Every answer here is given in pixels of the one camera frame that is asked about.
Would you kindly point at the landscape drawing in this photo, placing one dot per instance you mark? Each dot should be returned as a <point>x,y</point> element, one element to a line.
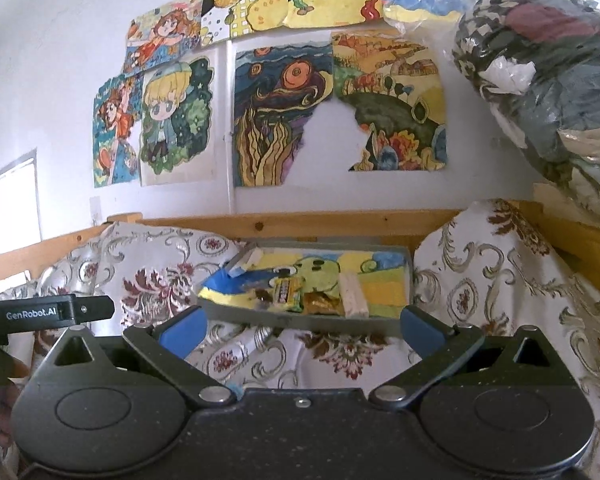
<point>395,89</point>

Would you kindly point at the gold foil snack packet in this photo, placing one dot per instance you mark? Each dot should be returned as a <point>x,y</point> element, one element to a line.
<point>319,303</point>

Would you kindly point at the anime girl drawing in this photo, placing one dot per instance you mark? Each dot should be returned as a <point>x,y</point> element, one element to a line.
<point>117,110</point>

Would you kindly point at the rice cracker pack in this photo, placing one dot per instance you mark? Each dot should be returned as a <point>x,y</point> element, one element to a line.
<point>352,296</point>

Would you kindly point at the floral white bed cover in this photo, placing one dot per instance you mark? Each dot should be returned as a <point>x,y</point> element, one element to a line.
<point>490,266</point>

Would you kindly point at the frog drawing paper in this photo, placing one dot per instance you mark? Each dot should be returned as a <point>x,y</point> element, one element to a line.
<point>385,275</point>

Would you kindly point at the starry night drawing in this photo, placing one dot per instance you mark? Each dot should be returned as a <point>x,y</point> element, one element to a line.
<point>276,92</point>

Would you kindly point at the plastic bag of clothes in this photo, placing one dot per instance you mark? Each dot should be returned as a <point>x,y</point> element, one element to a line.
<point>537,64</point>

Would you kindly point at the yellow green candy pack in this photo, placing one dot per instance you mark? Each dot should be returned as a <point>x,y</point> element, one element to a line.
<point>287,294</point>

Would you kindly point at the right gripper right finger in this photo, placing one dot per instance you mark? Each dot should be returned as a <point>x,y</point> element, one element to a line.
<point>442,349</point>

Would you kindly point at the blond boy drawing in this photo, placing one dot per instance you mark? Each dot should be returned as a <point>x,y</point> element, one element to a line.
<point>178,114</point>

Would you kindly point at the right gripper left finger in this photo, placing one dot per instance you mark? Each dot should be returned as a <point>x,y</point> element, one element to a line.
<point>163,349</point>

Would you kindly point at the clear dark snack bag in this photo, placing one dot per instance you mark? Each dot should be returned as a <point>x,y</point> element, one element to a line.
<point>260,299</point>

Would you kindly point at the wooden bed frame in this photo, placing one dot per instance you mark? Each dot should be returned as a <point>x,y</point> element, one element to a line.
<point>392,227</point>

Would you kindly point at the grey metal tray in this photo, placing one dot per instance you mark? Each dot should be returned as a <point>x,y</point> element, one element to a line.
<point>388,327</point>

